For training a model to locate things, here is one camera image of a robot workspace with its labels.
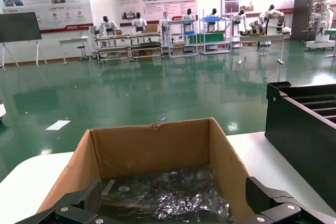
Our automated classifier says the green topped table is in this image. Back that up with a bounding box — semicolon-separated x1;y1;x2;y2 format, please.
325;28;336;58

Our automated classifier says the long white table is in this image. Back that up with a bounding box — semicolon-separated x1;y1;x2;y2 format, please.
237;33;286;65

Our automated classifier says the white machine edge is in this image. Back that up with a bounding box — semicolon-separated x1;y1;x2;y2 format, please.
0;100;7;125

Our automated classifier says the white humanoid robot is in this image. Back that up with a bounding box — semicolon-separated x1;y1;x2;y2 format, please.
230;9;249;42
206;8;223;23
182;8;197;35
159;11;172;47
98;16;119;40
131;12;148;35
249;4;287;36

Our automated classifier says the info poster with photo row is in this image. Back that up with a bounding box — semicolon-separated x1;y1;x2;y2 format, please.
113;0;198;27

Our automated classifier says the small white table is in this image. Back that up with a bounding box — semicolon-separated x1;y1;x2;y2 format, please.
58;37;92;66

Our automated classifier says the white shelf rack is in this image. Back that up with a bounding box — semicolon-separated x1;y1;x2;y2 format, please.
165;19;200;59
198;16;232;56

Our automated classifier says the info poster with red stripe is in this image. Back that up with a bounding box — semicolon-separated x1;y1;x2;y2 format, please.
0;0;95;34

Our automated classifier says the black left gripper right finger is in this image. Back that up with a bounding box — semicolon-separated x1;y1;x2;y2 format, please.
236;176;326;224

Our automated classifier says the white robot on wheeled base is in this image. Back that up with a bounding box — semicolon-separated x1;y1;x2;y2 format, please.
306;0;336;51

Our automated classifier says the black cabinet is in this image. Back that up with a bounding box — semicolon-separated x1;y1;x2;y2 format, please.
292;0;331;41

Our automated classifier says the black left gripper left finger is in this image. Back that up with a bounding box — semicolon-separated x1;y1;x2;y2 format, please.
15;178;111;224

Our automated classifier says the silver antistatic bag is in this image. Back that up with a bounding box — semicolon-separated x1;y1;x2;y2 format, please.
99;165;236;224

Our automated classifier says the black stool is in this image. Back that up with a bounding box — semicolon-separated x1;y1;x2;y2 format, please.
77;45;89;62

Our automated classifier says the white frame workbench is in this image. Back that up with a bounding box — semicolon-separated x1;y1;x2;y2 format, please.
129;31;164;59
93;34;132;61

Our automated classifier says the brown cardboard box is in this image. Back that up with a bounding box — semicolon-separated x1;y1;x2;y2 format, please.
36;117;257;224

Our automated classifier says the black slotted plastic container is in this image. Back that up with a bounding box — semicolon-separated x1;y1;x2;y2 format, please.
265;81;336;206

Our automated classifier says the black display screen on stand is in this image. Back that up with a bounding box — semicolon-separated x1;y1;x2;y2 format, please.
0;12;48;71

